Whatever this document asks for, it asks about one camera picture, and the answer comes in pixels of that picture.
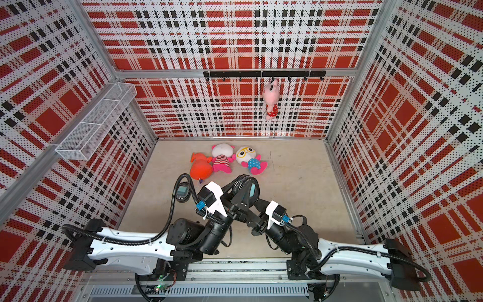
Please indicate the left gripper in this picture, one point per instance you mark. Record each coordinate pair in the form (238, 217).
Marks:
(234, 206)

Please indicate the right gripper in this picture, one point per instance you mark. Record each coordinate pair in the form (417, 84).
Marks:
(260, 223)

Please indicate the teal charger top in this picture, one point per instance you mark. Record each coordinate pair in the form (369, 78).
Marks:
(182, 192)

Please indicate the teal charger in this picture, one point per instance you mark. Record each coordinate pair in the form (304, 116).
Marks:
(182, 192)
(252, 190)

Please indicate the teal charger bottom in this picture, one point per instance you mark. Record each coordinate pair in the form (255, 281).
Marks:
(252, 190)

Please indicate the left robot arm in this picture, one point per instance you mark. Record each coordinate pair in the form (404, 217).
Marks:
(180, 241)

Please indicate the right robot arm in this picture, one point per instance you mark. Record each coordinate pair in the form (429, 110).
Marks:
(313, 257)

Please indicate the orange plush toy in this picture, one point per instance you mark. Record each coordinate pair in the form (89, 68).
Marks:
(201, 168)

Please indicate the pink striped plush doll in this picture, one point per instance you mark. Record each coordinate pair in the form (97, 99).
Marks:
(222, 157)

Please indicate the pink hanging plush toy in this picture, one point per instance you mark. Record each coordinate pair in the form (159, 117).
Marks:
(271, 96)

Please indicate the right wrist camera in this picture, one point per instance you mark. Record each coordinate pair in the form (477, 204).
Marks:
(277, 214)

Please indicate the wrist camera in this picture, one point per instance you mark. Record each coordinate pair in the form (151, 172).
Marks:
(210, 199)
(277, 214)

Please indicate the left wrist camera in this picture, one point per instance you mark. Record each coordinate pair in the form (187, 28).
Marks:
(210, 199)

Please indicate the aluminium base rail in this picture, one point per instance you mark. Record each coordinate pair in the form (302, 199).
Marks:
(261, 280)

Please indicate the black hook rail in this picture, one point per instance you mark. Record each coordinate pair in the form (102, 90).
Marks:
(272, 74)

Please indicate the white wire mesh basket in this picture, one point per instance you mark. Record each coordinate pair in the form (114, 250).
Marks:
(82, 142)

